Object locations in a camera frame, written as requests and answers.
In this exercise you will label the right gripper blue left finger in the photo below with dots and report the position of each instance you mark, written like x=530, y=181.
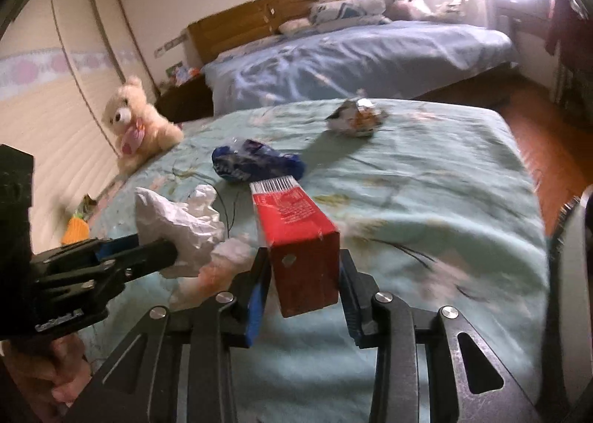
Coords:
x=258, y=287

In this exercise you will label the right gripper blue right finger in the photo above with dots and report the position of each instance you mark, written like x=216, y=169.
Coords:
x=357, y=290

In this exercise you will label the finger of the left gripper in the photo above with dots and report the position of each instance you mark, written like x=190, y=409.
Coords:
x=139, y=260
x=112, y=247

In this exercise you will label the red white milk carton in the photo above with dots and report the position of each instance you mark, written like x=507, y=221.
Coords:
x=303, y=245

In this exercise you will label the white tissue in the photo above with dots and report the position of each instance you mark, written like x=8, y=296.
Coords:
x=193, y=226

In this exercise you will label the blue plastic wrapper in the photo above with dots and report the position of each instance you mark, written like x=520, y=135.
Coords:
x=246, y=160

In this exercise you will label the silver snack wrapper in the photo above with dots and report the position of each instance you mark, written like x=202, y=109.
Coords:
x=357, y=117

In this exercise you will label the white round trash bin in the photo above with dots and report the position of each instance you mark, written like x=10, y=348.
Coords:
x=567, y=346

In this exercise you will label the person's left hand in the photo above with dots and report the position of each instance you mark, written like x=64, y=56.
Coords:
x=51, y=379

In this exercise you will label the small carrot toy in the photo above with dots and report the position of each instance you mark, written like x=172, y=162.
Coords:
x=77, y=228

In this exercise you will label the cream teddy bear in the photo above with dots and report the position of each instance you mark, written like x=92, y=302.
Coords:
x=141, y=131

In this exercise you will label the dark wooden nightstand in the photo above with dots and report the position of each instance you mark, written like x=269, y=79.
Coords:
x=189, y=102

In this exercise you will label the large blue bed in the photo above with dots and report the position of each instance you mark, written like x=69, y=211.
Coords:
x=398, y=60

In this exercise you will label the white pillow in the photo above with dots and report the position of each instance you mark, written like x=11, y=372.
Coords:
x=294, y=26

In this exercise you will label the wooden headboard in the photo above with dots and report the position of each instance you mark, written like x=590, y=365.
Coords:
x=243, y=24

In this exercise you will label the folded blue white quilt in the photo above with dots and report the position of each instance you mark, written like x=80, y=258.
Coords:
x=348, y=12

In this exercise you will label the dark red hanging coat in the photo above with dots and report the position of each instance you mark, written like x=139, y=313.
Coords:
x=572, y=34

